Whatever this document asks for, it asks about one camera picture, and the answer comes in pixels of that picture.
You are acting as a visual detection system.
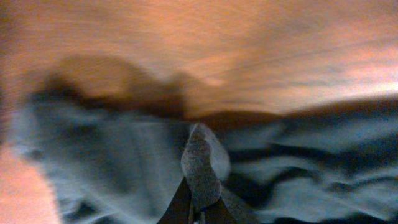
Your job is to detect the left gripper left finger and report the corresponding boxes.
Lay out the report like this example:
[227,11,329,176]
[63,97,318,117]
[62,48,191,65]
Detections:
[157,178,193,224]

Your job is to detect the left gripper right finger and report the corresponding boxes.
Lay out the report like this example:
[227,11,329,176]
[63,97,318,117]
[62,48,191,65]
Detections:
[201,198,237,224]

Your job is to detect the dark green t-shirt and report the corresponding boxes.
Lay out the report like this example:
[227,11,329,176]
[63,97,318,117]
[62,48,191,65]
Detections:
[10,91,397,223]

